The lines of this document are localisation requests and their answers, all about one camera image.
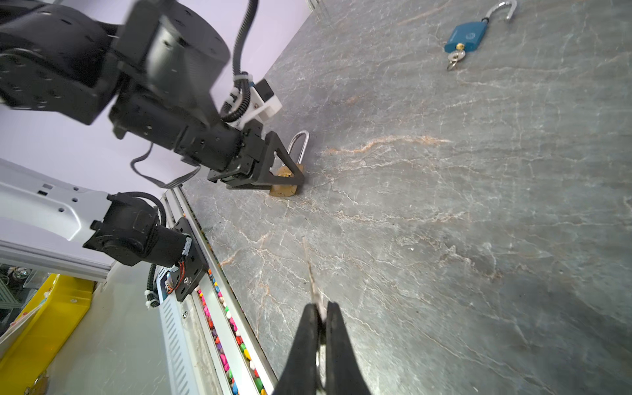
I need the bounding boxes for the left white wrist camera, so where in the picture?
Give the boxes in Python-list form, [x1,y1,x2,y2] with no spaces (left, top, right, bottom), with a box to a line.
[227,79,282,130]

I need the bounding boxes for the aluminium front rail frame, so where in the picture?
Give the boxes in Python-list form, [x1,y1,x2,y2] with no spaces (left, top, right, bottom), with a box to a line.
[156,189,277,394]

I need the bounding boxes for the brass padlock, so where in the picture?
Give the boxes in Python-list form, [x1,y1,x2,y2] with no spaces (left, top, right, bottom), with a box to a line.
[269,130,310,198]

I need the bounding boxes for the white vented cable duct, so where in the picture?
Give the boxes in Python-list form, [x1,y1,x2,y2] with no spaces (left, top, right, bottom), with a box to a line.
[156,273,199,395]

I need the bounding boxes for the blue padlock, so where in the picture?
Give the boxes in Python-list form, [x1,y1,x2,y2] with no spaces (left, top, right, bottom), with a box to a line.
[444,0,518,54]

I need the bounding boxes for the black corrugated left cable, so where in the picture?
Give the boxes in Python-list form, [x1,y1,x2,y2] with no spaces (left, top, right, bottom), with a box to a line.
[219,0,260,124]

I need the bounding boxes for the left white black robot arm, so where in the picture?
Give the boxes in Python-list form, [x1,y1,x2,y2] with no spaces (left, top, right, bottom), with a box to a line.
[1,0,310,266]

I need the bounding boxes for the yellow plastic bin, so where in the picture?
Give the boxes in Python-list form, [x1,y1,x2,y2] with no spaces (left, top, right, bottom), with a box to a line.
[1,274,95,394]

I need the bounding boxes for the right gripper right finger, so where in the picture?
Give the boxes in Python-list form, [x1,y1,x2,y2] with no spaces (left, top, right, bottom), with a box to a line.
[325,302,370,395]

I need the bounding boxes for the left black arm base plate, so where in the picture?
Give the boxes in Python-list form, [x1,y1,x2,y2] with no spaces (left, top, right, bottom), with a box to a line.
[172,217,209,302]

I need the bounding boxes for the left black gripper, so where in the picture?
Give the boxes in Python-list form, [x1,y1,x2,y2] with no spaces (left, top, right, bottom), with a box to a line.
[174,119,305,190]

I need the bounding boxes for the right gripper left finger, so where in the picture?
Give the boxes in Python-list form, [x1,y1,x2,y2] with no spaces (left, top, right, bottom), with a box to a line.
[273,304,321,395]

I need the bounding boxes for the small silver key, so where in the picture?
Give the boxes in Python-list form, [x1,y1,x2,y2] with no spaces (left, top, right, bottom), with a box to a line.
[307,261,327,323]

